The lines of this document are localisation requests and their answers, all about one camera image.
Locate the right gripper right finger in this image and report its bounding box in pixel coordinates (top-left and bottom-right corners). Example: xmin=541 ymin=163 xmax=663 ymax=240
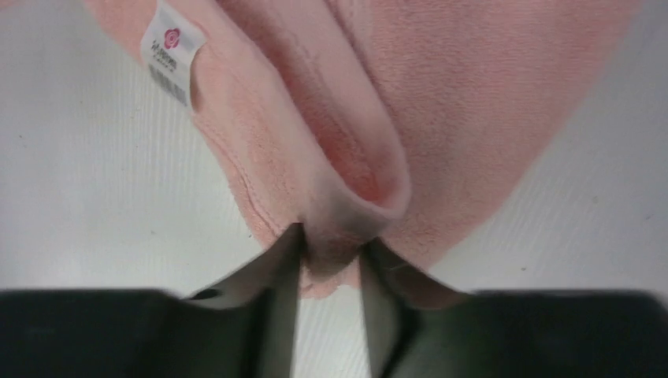
xmin=359 ymin=239 xmax=667 ymax=377

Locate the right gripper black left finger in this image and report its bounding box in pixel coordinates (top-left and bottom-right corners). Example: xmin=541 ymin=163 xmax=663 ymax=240
xmin=1 ymin=224 xmax=305 ymax=377

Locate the light pink towel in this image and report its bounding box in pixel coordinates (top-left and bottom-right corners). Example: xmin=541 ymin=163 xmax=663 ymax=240
xmin=87 ymin=1 xmax=640 ymax=298

